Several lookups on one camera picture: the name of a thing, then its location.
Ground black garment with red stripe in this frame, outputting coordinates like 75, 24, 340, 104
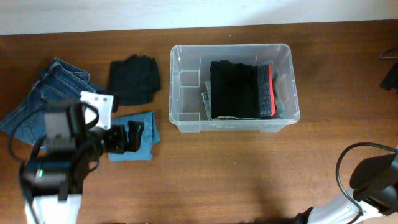
210, 59, 277, 120

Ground clear plastic storage bin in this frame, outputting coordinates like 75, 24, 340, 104
169, 44, 301, 133

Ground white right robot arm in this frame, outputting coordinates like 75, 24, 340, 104
294, 142, 397, 223

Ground dark blue folded jeans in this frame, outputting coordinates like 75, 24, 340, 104
1, 58, 103, 145

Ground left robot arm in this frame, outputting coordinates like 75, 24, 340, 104
19, 100, 144, 223

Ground black folded garment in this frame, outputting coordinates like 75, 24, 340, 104
108, 55, 161, 106

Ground small blue denim cloth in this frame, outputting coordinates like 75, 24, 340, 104
108, 111, 160, 162

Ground light blue jeans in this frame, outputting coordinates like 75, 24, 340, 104
201, 60, 286, 121

